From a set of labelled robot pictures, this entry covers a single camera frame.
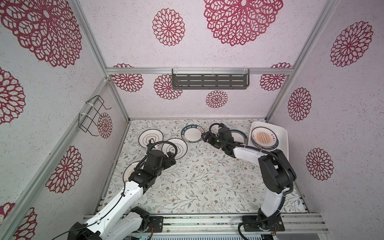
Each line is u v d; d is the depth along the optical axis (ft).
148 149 2.34
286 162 1.71
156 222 2.45
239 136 3.69
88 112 2.46
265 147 3.30
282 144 3.33
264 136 3.48
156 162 1.91
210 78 3.17
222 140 2.50
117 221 1.38
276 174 1.64
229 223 2.52
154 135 3.60
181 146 3.38
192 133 3.69
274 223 2.26
